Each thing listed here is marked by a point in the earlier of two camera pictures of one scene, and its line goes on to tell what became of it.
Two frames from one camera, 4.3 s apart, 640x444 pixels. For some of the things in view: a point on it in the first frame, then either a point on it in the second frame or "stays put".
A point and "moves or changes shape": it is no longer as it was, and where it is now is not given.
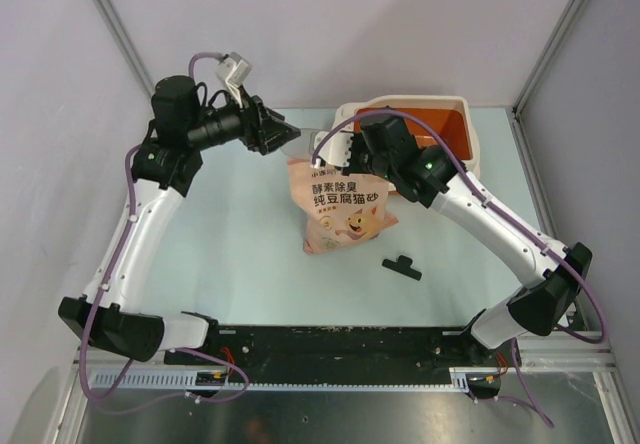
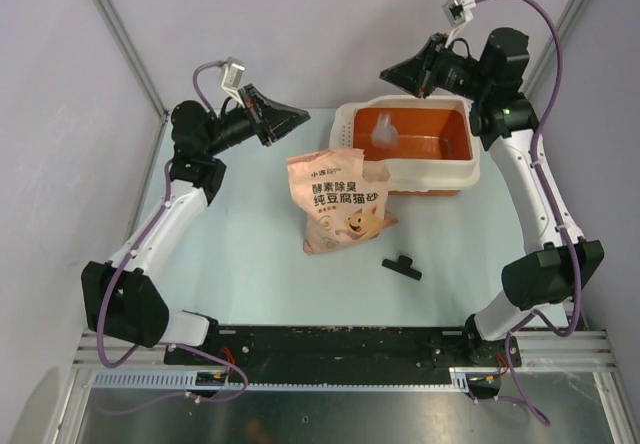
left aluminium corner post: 116,24 stays put
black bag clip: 403,266 stays put
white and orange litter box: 452,113 stays put
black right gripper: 352,167 to 417,75
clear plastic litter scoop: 300,147 moves or changes shape
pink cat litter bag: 339,207 stays put
